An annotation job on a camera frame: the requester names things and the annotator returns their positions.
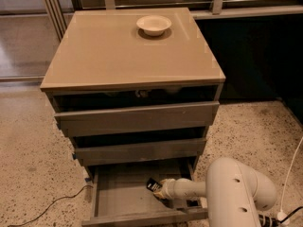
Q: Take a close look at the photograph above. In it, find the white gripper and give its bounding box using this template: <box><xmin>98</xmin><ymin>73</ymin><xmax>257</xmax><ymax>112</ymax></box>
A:
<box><xmin>153</xmin><ymin>179</ymin><xmax>175</xmax><ymax>200</ymax></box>

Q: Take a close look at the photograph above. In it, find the black rxbar chocolate bar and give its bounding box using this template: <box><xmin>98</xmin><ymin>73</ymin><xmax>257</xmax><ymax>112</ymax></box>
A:
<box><xmin>146</xmin><ymin>178</ymin><xmax>162</xmax><ymax>192</ymax></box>

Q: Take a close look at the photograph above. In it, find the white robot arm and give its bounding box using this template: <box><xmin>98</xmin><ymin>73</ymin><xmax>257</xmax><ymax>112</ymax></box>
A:
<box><xmin>153</xmin><ymin>157</ymin><xmax>277</xmax><ymax>227</ymax></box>

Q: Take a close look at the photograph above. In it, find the bottom grey drawer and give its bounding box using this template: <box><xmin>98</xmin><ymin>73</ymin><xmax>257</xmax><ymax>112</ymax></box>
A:
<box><xmin>82</xmin><ymin>159</ymin><xmax>207</xmax><ymax>227</ymax></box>

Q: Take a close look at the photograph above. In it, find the grey drawer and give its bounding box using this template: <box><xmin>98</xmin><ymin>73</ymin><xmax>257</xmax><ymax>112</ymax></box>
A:
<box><xmin>75</xmin><ymin>138</ymin><xmax>206</xmax><ymax>166</ymax></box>
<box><xmin>82</xmin><ymin>159</ymin><xmax>207</xmax><ymax>227</ymax></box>
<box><xmin>55</xmin><ymin>101</ymin><xmax>219</xmax><ymax>137</ymax></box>

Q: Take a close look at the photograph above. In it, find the middle grey drawer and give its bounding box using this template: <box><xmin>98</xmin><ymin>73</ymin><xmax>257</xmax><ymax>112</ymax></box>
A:
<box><xmin>75</xmin><ymin>138</ymin><xmax>206</xmax><ymax>166</ymax></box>

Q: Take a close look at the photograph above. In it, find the top grey drawer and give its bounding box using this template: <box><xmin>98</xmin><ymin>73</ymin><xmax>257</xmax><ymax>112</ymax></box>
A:
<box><xmin>55</xmin><ymin>101</ymin><xmax>219</xmax><ymax>137</ymax></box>

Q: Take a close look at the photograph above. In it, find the grey drawer cabinet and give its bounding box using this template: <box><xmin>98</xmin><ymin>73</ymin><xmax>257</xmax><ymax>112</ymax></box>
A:
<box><xmin>40</xmin><ymin>7</ymin><xmax>226</xmax><ymax>182</ymax></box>

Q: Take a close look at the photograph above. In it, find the black power strip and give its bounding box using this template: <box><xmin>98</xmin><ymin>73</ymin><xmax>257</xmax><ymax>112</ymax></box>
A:
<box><xmin>258</xmin><ymin>215</ymin><xmax>279</xmax><ymax>227</ymax></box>

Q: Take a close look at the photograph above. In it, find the white bowl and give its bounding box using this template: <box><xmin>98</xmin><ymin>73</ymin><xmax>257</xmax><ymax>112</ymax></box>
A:
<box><xmin>136</xmin><ymin>15</ymin><xmax>171</xmax><ymax>36</ymax></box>

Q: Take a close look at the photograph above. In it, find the black floor cable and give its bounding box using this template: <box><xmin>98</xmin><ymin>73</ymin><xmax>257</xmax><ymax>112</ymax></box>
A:
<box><xmin>7</xmin><ymin>183</ymin><xmax>94</xmax><ymax>227</ymax></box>

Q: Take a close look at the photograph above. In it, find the white power cable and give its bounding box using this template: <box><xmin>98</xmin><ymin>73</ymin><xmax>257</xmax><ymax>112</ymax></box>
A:
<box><xmin>276</xmin><ymin>135</ymin><xmax>303</xmax><ymax>226</ymax></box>

